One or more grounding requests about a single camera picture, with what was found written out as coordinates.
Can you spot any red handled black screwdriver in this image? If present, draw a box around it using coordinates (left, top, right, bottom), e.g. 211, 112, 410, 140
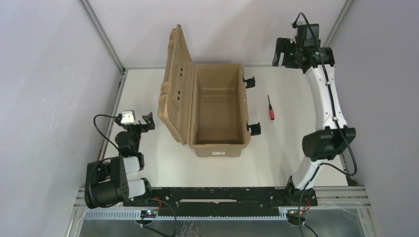
267, 95, 275, 120

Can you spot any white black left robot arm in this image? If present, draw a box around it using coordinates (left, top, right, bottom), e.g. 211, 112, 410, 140
84, 110, 155, 209

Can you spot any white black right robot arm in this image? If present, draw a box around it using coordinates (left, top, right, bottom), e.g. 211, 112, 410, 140
272, 38, 356, 199

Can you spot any tan hinged bin lid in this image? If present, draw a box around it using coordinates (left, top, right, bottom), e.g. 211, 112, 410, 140
158, 24, 194, 145

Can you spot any black rear bin latch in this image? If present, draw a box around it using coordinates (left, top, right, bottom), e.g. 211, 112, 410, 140
243, 77, 255, 89

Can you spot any black bin latch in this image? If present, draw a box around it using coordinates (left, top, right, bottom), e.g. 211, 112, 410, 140
247, 122, 261, 136
243, 77, 255, 89

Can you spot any black front bin latch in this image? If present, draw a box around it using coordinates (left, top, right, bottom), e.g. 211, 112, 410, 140
247, 122, 261, 136

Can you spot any tan plastic storage bin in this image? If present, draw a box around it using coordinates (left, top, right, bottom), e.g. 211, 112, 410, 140
188, 64, 251, 158

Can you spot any left controller circuit board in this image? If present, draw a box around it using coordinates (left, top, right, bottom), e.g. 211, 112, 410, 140
140, 209, 158, 219

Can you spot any controller circuit board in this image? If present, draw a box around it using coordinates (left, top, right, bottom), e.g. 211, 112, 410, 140
140, 209, 158, 219
286, 210, 306, 226

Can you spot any right controller circuit board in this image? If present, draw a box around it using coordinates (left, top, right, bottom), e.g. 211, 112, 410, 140
286, 210, 306, 226

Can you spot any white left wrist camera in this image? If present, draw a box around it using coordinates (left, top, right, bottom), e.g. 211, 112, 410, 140
121, 110, 136, 125

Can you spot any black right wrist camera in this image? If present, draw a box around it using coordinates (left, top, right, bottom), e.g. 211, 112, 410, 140
296, 24, 320, 43

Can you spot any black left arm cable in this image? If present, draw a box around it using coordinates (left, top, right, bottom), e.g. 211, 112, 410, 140
84, 114, 123, 208

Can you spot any aluminium frame rail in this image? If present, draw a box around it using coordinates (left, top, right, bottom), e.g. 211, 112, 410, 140
72, 0, 126, 161

